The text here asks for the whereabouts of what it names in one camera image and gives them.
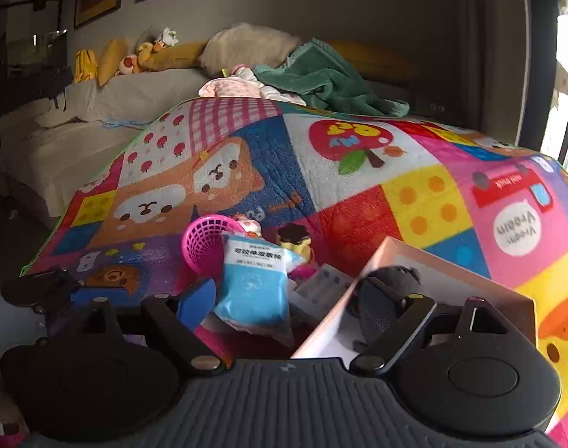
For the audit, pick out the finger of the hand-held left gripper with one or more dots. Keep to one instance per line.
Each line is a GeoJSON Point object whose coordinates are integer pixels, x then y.
{"type": "Point", "coordinates": [97, 296]}

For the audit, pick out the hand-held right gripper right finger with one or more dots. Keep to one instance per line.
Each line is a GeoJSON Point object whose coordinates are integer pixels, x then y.
{"type": "Point", "coordinates": [412, 322]}

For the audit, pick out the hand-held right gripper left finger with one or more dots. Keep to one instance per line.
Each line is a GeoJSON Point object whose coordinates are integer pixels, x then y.
{"type": "Point", "coordinates": [197, 302]}

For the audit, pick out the blue white packet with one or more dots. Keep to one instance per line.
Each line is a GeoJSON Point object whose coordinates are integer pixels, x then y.
{"type": "Point", "coordinates": [253, 294]}

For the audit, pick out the pink cardboard box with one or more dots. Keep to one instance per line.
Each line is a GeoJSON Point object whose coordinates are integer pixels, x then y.
{"type": "Point", "coordinates": [452, 275]}

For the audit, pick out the pink pig toy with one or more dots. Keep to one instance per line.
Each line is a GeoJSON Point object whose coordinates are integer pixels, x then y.
{"type": "Point", "coordinates": [249, 226]}

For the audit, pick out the yellow pudding toy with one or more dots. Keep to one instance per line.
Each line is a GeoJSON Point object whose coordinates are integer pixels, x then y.
{"type": "Point", "coordinates": [294, 242]}

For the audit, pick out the dark plush item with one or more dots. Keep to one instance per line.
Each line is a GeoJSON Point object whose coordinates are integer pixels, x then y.
{"type": "Point", "coordinates": [396, 274]}

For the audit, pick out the pink plastic basket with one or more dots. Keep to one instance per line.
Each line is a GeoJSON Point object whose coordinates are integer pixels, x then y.
{"type": "Point", "coordinates": [204, 247]}

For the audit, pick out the white battery charger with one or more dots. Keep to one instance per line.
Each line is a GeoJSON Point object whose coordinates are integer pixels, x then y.
{"type": "Point", "coordinates": [321, 289]}

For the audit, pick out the beige sofa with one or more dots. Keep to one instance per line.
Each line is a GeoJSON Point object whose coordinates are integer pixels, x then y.
{"type": "Point", "coordinates": [78, 149]}

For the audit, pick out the colourful printed play mat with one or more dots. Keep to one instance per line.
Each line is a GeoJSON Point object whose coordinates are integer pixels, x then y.
{"type": "Point", "coordinates": [405, 172]}

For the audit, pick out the pink clothes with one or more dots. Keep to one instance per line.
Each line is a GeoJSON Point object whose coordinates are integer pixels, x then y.
{"type": "Point", "coordinates": [232, 86]}

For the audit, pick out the yellow bag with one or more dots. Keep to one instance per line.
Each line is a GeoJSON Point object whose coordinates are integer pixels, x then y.
{"type": "Point", "coordinates": [85, 65]}

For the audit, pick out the mushroom plush toy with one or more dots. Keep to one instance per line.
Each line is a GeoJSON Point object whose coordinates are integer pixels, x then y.
{"type": "Point", "coordinates": [127, 64]}

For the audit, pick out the small yellow pillow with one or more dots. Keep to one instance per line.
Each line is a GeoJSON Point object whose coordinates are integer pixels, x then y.
{"type": "Point", "coordinates": [110, 60]}

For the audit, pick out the dark cabinet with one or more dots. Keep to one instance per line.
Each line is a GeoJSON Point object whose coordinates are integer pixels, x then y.
{"type": "Point", "coordinates": [27, 70]}

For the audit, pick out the yellow duck plush toy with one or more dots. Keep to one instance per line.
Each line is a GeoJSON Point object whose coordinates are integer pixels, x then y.
{"type": "Point", "coordinates": [146, 52]}

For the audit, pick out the green blanket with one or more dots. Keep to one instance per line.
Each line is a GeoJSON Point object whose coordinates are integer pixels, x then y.
{"type": "Point", "coordinates": [326, 79]}

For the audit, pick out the cream pillow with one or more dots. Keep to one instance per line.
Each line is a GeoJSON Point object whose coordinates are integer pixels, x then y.
{"type": "Point", "coordinates": [251, 49]}

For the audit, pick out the yellow headboard cushion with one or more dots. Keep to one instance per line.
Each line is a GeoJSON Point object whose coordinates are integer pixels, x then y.
{"type": "Point", "coordinates": [377, 60]}

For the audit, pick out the white plush toy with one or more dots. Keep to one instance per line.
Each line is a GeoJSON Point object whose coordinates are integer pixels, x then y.
{"type": "Point", "coordinates": [166, 37]}

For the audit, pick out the grey curtain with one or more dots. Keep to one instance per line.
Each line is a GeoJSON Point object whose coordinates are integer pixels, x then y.
{"type": "Point", "coordinates": [489, 46]}

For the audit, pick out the hanging beige cloth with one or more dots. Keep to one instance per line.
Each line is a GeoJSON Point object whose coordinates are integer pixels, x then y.
{"type": "Point", "coordinates": [564, 74]}

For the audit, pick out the black window frame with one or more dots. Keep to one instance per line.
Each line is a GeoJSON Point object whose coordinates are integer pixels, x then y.
{"type": "Point", "coordinates": [538, 56]}

